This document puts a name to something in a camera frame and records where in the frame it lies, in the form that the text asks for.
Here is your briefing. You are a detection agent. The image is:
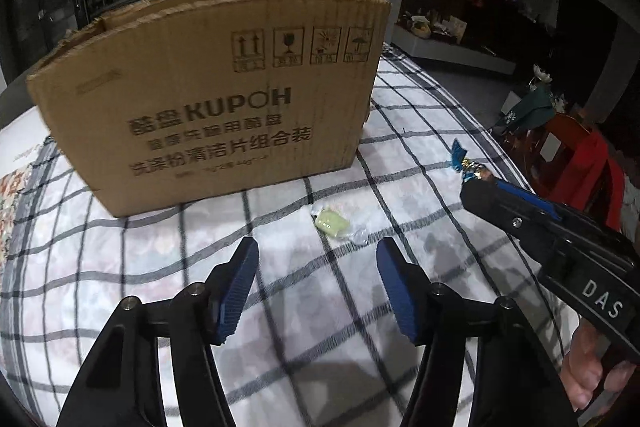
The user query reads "pale green candy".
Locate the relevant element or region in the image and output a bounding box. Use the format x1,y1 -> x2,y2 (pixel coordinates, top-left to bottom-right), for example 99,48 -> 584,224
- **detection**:
310,206 -> 368,244

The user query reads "green cloth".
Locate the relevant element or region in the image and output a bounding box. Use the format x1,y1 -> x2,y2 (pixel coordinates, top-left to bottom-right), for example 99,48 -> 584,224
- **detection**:
500,86 -> 557,132

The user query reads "white low cabinet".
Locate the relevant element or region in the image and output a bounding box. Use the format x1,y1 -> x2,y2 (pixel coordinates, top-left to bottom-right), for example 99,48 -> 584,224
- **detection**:
390,24 -> 516,75

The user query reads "person's right hand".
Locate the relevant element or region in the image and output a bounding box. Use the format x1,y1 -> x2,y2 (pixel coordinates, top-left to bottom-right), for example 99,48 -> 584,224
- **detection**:
560,322 -> 640,413

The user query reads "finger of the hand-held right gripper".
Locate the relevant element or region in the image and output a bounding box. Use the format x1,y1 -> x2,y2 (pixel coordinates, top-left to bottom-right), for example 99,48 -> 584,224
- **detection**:
460,181 -> 562,258
492,178 -> 566,223

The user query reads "floral cloth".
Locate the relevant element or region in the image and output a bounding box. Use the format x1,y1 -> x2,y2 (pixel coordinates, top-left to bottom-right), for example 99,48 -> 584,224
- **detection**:
0,169 -> 33,268

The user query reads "blue gold candy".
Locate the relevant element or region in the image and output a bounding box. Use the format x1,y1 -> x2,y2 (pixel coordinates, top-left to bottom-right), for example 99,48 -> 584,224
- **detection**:
449,138 -> 497,184

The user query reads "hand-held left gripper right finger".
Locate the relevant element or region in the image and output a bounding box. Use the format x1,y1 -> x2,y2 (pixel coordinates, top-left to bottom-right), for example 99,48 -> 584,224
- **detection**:
376,237 -> 578,427

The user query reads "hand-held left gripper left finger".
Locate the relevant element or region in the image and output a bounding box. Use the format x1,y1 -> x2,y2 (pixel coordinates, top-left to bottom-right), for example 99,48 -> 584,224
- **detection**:
55,237 -> 260,427

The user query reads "plaid blanket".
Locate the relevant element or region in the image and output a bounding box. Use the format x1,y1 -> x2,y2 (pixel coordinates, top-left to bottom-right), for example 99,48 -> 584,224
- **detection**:
0,42 -> 581,427

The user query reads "brown cardboard box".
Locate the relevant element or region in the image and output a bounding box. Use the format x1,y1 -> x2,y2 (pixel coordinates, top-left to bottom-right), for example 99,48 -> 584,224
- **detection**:
25,0 -> 392,219

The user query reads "red chair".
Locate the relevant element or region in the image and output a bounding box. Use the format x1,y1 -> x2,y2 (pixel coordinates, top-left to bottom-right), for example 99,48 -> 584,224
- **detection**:
505,114 -> 626,228

